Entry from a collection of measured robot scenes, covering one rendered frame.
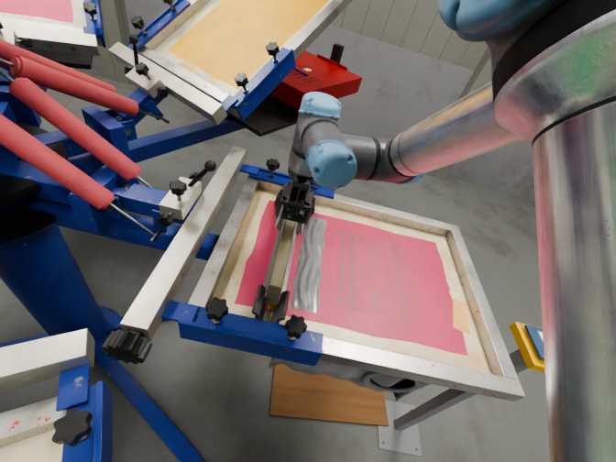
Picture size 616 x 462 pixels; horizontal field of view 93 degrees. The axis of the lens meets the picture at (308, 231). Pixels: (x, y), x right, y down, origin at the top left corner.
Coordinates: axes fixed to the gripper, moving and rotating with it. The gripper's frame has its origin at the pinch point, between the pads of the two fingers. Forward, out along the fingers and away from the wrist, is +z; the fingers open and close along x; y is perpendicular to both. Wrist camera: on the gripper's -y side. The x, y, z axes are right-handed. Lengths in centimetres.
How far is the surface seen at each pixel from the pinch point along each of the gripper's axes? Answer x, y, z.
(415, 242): 44.2, -17.8, 9.5
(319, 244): 10.3, -4.9, 8.7
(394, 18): 50, -279, -24
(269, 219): -6.6, -11.0, 9.4
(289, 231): 0.2, 2.8, -1.1
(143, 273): -76, -41, 105
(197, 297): -16.1, 23.1, 5.9
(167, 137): -55, -46, 12
